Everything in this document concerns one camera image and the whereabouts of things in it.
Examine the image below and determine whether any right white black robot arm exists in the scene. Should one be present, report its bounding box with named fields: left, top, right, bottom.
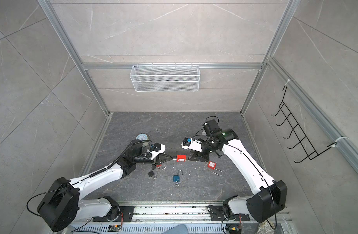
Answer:
left=182, top=129, right=288, bottom=223

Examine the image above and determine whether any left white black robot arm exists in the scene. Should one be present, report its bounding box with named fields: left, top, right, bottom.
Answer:
left=28, top=139, right=176, bottom=232

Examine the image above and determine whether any small black padlock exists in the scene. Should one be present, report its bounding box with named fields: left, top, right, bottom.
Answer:
left=148, top=170, right=157, bottom=179

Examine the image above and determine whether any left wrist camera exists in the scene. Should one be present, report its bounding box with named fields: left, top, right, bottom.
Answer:
left=150, top=143, right=165, bottom=160

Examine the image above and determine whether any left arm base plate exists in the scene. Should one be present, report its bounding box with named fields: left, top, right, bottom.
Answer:
left=92, top=206, right=135, bottom=222

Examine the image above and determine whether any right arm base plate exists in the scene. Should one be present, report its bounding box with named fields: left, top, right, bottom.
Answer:
left=207, top=205, right=250, bottom=222

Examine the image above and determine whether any white wire mesh basket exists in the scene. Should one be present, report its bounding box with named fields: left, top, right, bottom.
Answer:
left=130, top=64, right=200, bottom=92

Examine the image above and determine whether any black wire hook rack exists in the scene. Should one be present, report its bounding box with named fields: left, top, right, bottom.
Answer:
left=271, top=86, right=339, bottom=164

